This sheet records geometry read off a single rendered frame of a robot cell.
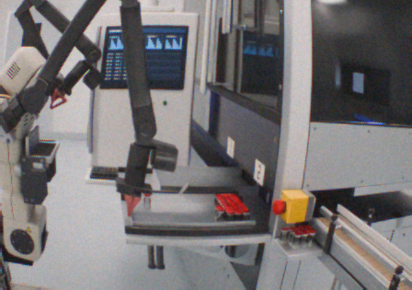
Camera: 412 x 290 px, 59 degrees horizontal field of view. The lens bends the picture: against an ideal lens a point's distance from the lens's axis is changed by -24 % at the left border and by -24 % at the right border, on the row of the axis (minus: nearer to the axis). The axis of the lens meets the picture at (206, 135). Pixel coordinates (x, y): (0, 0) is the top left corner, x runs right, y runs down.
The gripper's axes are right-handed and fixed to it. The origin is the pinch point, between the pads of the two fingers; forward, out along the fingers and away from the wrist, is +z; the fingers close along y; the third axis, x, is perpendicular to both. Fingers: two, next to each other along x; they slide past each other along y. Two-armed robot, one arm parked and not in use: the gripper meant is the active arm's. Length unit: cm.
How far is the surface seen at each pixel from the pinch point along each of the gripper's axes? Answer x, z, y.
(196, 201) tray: 19.8, -1.8, 22.8
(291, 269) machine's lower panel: -12, 8, 49
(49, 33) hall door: 543, -58, -138
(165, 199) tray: 19.8, -0.6, 13.2
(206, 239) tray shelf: -10.2, 0.1, 20.2
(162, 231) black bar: -7.8, 0.6, 8.7
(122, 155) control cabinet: 90, 4, 2
